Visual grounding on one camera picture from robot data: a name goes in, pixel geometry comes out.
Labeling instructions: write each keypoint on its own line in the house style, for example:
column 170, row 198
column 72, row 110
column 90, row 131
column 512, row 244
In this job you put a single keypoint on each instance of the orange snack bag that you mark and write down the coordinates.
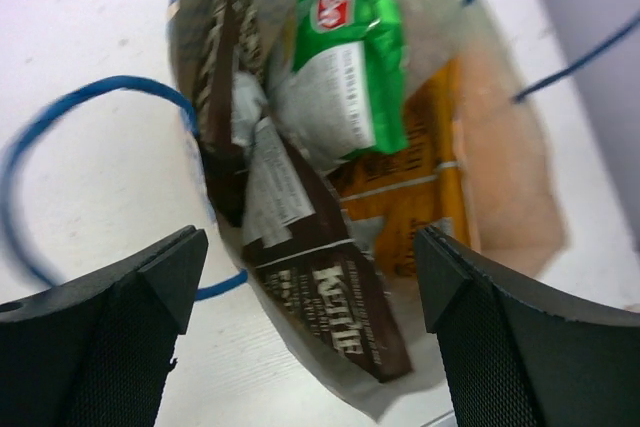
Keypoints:
column 422, row 185

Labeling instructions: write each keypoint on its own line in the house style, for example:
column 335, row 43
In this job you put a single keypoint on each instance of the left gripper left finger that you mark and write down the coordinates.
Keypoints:
column 97, row 350

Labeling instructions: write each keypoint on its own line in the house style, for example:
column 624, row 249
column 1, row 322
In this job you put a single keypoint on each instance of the green chips bag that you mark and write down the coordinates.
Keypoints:
column 337, row 78

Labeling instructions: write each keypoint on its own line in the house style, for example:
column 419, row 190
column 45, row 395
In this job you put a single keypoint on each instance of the brown kettle chips bag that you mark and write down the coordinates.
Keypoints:
column 298, row 243
column 232, row 45

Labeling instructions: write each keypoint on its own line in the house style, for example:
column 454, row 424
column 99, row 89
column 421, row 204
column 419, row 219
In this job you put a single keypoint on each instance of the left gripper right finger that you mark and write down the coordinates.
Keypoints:
column 517, row 352

